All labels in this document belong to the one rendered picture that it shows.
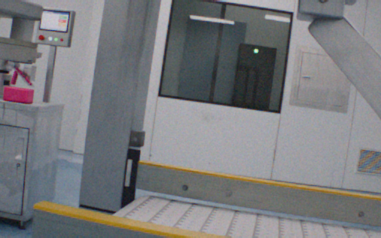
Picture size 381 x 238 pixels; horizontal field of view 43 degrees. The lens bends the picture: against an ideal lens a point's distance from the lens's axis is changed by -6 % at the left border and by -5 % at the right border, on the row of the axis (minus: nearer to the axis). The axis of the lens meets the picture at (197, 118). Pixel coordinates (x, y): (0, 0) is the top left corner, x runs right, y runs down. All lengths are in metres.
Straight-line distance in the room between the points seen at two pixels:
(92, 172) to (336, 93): 5.21
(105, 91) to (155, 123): 5.03
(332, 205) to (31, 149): 2.52
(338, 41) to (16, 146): 2.78
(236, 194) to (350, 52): 0.32
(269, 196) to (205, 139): 5.05
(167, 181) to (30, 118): 2.41
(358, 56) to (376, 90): 0.02
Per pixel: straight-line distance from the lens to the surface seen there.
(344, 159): 5.87
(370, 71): 0.31
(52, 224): 0.35
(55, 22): 3.36
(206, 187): 0.59
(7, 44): 0.57
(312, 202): 0.59
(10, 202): 3.09
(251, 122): 5.64
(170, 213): 0.53
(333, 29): 0.32
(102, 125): 0.63
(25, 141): 2.99
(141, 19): 0.63
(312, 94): 5.69
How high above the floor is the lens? 0.96
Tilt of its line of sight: 3 degrees down
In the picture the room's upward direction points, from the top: 8 degrees clockwise
